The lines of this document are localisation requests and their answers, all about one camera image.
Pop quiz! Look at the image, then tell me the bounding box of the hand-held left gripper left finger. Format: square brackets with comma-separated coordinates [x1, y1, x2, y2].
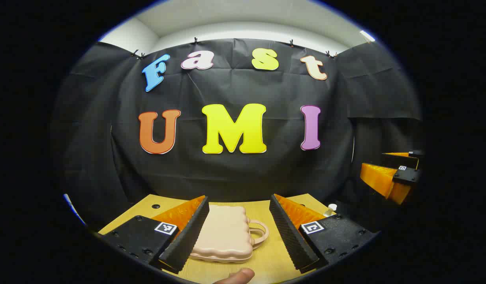
[99, 195, 210, 275]

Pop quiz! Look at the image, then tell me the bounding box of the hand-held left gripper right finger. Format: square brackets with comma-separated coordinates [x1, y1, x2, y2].
[269, 193, 379, 273]

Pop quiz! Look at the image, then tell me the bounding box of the black backdrop cloth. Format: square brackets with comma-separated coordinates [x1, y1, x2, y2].
[49, 38, 423, 233]

